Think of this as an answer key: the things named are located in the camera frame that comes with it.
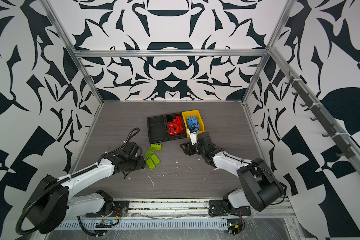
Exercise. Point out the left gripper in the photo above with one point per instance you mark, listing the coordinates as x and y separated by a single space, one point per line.
141 164

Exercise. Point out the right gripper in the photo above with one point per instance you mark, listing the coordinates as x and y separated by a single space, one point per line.
188 146

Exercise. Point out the green brick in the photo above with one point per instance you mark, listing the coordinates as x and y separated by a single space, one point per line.
149 153
155 159
150 164
156 146

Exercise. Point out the blue brick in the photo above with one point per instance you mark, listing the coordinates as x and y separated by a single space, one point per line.
190 124
195 122

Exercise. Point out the red long brick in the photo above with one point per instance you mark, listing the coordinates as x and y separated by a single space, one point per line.
173 128

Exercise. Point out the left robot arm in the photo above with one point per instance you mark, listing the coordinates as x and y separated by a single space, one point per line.
55 199

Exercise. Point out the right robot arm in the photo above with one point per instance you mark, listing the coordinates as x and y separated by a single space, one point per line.
259 187

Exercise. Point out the green brick top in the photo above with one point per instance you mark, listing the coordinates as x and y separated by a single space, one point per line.
156 146

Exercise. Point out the yellow bin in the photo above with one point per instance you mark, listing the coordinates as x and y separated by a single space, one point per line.
197 115

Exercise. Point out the left black bin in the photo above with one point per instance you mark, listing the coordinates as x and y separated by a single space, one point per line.
157 129

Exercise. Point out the black bin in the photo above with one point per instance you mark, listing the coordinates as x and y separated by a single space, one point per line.
157 129
171 118

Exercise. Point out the right black bin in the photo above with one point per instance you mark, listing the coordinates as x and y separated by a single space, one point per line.
171 118

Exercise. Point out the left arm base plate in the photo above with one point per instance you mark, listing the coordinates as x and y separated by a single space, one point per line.
111 210

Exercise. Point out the aluminium front rail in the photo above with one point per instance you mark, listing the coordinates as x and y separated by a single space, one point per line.
156 209

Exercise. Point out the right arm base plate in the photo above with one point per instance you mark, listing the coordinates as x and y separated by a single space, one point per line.
224 208

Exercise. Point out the white cable duct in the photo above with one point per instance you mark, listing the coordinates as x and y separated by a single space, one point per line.
166 224

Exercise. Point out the wall hook rail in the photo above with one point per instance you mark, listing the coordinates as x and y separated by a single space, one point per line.
323 116

